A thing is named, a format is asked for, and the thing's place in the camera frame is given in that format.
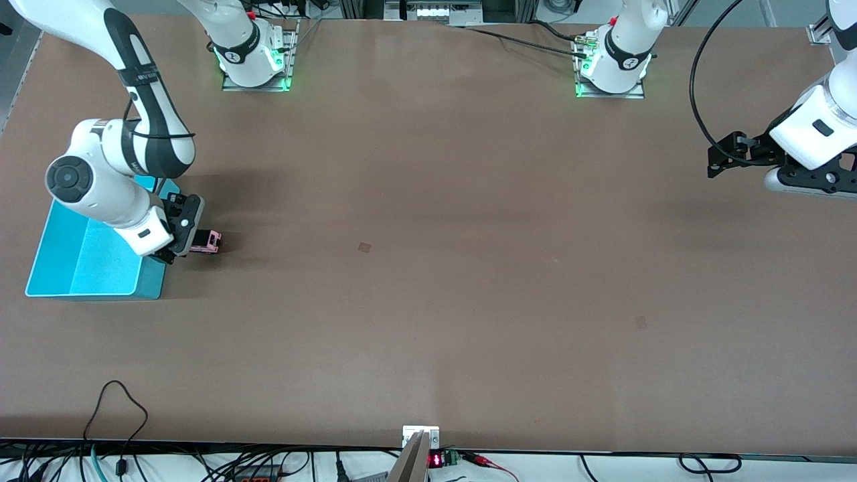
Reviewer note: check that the teal plastic bin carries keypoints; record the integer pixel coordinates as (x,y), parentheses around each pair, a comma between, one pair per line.
(100,268)

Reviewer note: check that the orange black power strip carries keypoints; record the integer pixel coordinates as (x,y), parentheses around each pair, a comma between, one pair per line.
(258,476)

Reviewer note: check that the red LED display module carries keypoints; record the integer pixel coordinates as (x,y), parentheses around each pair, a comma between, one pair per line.
(438,460)

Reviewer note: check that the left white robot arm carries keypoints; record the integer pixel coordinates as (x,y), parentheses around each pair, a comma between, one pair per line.
(813,124)

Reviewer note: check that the aluminium profile frame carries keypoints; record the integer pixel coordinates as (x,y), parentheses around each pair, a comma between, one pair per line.
(361,8)

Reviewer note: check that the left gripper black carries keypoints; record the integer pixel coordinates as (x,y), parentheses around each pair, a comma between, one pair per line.
(755,148)

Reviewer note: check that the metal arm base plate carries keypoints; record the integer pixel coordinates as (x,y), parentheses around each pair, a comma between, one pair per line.
(636,92)
(258,87)

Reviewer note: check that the red clip leads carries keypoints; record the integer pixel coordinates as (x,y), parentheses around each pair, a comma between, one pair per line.
(485,461)

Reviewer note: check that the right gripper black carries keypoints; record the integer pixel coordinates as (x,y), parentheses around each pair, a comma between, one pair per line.
(184,221)

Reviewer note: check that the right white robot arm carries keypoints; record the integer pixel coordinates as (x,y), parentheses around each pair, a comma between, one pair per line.
(80,181)

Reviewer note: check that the aluminium corner bracket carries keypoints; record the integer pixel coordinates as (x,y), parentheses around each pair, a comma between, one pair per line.
(820,32)

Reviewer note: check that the pink toy jeep black roof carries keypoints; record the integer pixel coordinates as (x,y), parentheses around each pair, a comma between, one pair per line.
(213,242)

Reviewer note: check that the grey metal camera bar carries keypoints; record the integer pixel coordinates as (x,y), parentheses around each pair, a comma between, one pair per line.
(412,462)

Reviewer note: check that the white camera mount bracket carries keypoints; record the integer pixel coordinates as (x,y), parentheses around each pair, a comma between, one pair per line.
(410,434)

